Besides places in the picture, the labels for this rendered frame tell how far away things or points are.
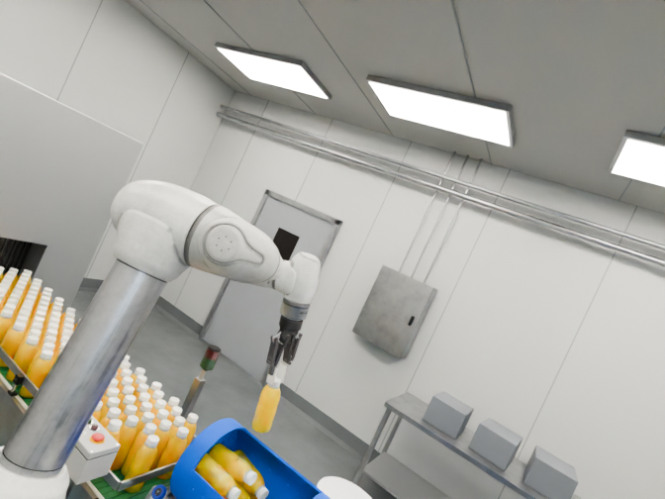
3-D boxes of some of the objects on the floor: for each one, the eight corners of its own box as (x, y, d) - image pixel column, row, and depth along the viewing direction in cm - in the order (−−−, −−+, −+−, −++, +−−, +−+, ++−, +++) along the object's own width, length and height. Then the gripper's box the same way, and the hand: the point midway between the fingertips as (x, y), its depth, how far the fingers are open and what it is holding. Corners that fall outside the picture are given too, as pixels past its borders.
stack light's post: (101, 596, 190) (200, 381, 189) (96, 589, 192) (194, 376, 191) (109, 591, 194) (206, 380, 192) (104, 585, 196) (201, 375, 194)
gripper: (283, 323, 126) (263, 393, 128) (317, 318, 139) (298, 383, 142) (266, 313, 130) (247, 382, 133) (301, 310, 143) (283, 372, 146)
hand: (276, 373), depth 137 cm, fingers closed on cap, 4 cm apart
